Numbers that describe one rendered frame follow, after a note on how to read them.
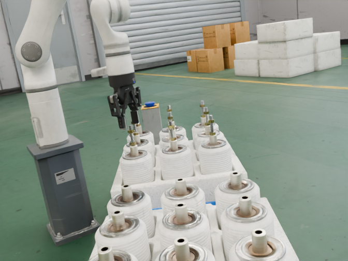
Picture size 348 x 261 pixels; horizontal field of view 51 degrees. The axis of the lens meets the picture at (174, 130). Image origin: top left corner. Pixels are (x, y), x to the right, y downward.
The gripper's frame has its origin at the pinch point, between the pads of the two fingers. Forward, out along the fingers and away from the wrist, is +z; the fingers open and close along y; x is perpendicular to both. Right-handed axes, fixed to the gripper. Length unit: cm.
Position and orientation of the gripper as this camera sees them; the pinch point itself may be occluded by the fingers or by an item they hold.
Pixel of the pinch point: (129, 121)
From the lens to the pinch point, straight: 106.7
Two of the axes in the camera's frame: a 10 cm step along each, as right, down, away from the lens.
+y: 4.1, -2.9, 8.6
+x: -9.0, 0.1, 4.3
